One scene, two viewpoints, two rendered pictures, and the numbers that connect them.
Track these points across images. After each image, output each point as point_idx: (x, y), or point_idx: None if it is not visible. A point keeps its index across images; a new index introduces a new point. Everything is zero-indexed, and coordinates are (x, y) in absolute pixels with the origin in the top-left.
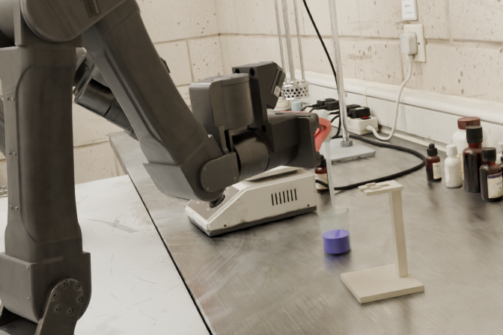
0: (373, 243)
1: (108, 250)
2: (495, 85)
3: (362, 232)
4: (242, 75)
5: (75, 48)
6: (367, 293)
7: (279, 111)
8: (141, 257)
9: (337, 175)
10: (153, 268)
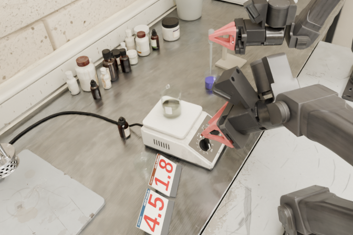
0: (197, 79)
1: (280, 174)
2: (34, 52)
3: (187, 87)
4: None
5: (289, 91)
6: (242, 60)
7: (235, 29)
8: (272, 148)
9: (89, 146)
10: (277, 132)
